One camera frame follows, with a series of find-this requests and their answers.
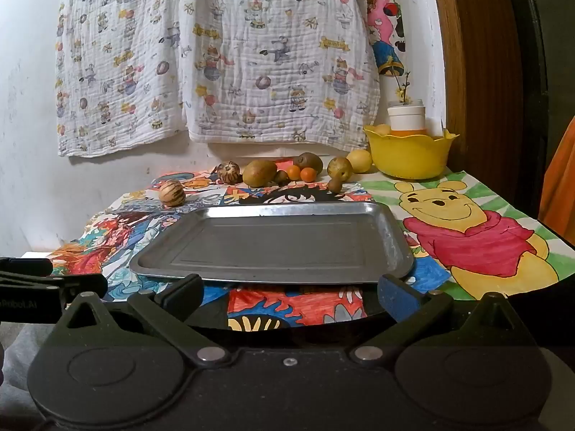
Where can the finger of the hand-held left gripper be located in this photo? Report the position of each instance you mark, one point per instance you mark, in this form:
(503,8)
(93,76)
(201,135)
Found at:
(27,265)
(85,285)

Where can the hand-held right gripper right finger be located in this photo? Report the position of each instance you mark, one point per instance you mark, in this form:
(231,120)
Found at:
(395,294)

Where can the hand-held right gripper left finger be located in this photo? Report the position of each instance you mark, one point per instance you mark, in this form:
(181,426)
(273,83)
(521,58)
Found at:
(182,292)

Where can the striped pepino melon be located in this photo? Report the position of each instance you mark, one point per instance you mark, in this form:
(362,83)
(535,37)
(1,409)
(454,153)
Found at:
(229,173)
(172,193)

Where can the metal tray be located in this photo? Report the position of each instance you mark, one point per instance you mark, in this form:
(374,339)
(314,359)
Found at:
(278,242)

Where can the brown longan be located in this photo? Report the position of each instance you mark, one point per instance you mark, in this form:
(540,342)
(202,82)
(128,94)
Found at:
(281,178)
(335,185)

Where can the yellow lemon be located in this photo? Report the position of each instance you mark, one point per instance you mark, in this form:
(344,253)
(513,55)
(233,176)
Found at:
(360,160)

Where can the yellow brown passion fruit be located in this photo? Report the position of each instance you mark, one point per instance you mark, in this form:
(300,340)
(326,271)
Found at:
(340,167)

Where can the green yellow mango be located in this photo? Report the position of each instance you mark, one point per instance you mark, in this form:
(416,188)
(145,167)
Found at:
(259,173)

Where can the small orange tangerine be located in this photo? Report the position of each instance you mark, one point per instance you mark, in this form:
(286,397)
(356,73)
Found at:
(308,174)
(294,172)

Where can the brown kiwi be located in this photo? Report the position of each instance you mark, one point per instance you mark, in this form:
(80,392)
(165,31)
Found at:
(309,163)

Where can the fantasy figures drawing sheet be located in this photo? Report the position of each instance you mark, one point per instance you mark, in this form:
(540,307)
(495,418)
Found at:
(112,233)

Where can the spiky hair cartoon drawing sheet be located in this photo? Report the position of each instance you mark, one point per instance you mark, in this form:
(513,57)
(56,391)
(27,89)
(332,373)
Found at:
(314,305)

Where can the bear drawing sheet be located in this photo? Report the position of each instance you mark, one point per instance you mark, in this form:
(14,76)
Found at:
(471,242)

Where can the cartoon kids drawing sheet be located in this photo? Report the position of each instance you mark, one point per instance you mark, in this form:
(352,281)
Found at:
(188,182)

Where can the yellow plastic bowl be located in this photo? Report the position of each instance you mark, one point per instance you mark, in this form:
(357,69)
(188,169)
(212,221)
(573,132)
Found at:
(409,157)

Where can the pale fruit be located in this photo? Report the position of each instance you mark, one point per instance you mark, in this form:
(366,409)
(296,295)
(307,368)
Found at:
(382,129)

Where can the white and orange cup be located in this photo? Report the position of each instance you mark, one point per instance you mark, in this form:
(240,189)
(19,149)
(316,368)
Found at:
(406,119)

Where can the orange cloth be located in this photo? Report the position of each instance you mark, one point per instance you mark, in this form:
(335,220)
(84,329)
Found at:
(561,175)

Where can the flower twig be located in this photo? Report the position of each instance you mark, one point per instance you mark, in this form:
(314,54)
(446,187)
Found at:
(403,90)

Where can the printed muslin cloth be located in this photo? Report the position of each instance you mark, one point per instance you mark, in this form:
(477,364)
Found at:
(117,63)
(283,54)

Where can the wooden door frame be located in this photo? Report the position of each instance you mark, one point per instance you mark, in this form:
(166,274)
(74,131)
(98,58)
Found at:
(471,63)

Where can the wall poster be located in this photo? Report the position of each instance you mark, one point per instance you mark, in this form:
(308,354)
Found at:
(386,22)

